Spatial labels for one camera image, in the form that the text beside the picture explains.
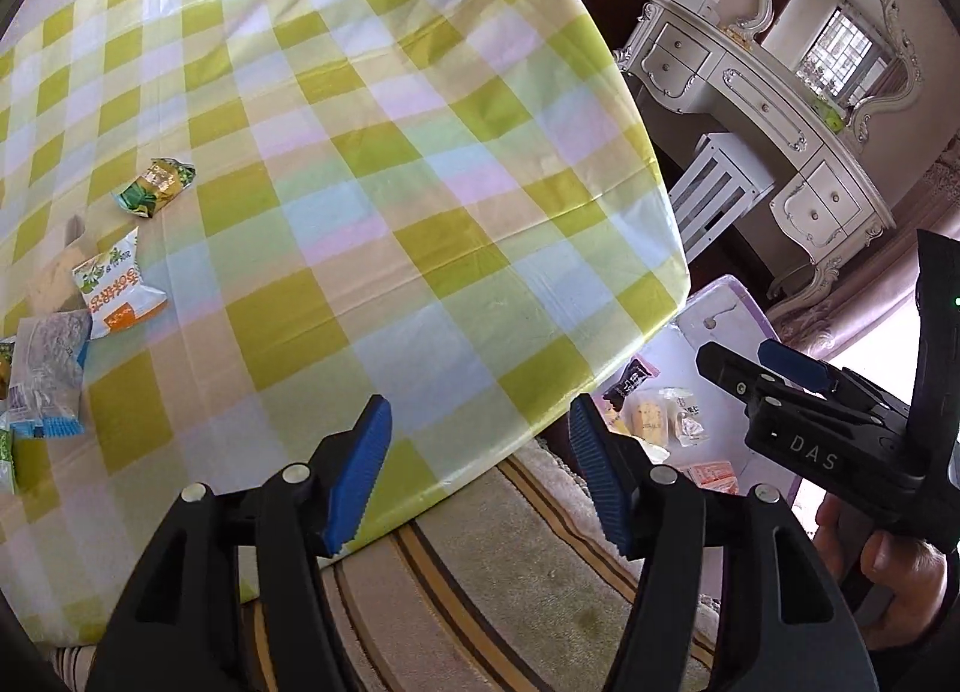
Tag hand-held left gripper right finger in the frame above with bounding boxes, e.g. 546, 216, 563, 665
568, 393, 882, 692

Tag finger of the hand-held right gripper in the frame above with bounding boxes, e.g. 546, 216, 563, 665
757, 339, 839, 393
696, 341, 886, 409

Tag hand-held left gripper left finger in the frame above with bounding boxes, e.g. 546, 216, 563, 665
86, 394, 395, 692

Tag lilac plastic storage box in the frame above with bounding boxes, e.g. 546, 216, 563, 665
596, 274, 807, 513

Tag clear packet of yellow crackers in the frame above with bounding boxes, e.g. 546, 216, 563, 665
622, 388, 695, 449

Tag green gold snack packet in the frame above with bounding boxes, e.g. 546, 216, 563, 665
111, 158, 197, 220

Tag clear cracker packet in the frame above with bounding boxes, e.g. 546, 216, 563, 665
26, 215, 95, 314

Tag person's right hand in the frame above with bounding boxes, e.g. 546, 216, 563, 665
814, 493, 953, 652

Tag mauve curtain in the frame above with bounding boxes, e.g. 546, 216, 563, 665
772, 159, 960, 363

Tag striped plush blanket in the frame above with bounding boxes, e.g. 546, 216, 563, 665
45, 437, 721, 692

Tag white slatted stool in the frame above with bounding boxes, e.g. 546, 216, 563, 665
667, 133, 777, 265

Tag white ornate vanity dresser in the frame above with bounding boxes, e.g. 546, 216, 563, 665
615, 0, 897, 303

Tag orange white green packet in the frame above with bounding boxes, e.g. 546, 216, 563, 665
71, 227, 167, 340

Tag blue clear snack packet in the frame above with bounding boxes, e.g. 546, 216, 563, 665
7, 309, 92, 440

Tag ornate white mirror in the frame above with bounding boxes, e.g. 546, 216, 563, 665
731, 0, 925, 145

